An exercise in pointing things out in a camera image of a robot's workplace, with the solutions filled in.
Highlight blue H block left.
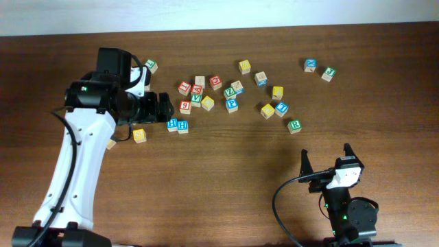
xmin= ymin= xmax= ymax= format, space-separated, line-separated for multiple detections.
xmin=167 ymin=118 xmax=178 ymax=132

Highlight yellow block top centre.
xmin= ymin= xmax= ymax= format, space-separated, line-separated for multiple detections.
xmin=239 ymin=60 xmax=251 ymax=75

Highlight green L block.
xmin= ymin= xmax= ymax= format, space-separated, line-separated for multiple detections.
xmin=145 ymin=59 xmax=158 ymax=74

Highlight blue side wooden block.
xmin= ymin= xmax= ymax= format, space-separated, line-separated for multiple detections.
xmin=231 ymin=80 xmax=244 ymax=95

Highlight blue X block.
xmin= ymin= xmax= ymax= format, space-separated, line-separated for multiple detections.
xmin=304 ymin=58 xmax=317 ymax=73

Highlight blue wooden block upper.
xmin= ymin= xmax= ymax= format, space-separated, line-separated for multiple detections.
xmin=254 ymin=71 xmax=268 ymax=86

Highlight green Z block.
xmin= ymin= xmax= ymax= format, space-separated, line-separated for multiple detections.
xmin=224 ymin=87 xmax=237 ymax=100

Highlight green V block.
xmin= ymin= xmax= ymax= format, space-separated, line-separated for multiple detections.
xmin=191 ymin=93 xmax=202 ymax=108

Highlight green J block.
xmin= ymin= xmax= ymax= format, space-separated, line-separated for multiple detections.
xmin=321 ymin=67 xmax=337 ymax=82

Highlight red G block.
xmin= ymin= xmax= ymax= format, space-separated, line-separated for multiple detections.
xmin=209 ymin=75 xmax=222 ymax=91

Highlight yellow block lower right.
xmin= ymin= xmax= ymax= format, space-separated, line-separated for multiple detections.
xmin=261 ymin=104 xmax=275 ymax=119

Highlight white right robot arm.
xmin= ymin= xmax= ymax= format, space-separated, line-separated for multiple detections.
xmin=299 ymin=143 xmax=399 ymax=247

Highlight yellow block lower left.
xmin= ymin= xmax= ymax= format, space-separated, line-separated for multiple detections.
xmin=106 ymin=139 xmax=117 ymax=150

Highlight blue H block right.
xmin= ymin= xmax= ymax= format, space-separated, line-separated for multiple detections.
xmin=177 ymin=120 xmax=189 ymax=134

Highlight blue I block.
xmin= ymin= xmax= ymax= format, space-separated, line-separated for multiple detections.
xmin=275 ymin=102 xmax=289 ymax=117

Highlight red L block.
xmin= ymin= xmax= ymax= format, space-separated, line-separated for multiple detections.
xmin=178 ymin=81 xmax=191 ymax=96

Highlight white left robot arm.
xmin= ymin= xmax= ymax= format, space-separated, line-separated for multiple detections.
xmin=12 ymin=47 xmax=174 ymax=246

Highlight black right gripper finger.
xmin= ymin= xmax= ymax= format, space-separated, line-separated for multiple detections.
xmin=298 ymin=149 xmax=313 ymax=183
xmin=344 ymin=143 xmax=364 ymax=169

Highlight blue P block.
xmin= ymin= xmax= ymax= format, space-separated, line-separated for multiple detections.
xmin=226 ymin=99 xmax=239 ymax=113

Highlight plain wooden block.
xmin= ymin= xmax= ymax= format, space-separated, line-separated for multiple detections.
xmin=195 ymin=75 xmax=206 ymax=89

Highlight green R block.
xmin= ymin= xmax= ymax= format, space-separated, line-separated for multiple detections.
xmin=287 ymin=119 xmax=302 ymax=134

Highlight red A block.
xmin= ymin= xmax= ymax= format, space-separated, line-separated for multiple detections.
xmin=191 ymin=84 xmax=204 ymax=95

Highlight red 9 block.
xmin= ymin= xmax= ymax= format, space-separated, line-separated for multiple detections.
xmin=179 ymin=100 xmax=191 ymax=115

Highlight yellow S block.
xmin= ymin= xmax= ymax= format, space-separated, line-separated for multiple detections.
xmin=132 ymin=128 xmax=147 ymax=143

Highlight blue h block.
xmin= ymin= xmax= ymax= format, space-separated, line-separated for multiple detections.
xmin=177 ymin=120 xmax=189 ymax=134
xmin=167 ymin=118 xmax=178 ymax=132

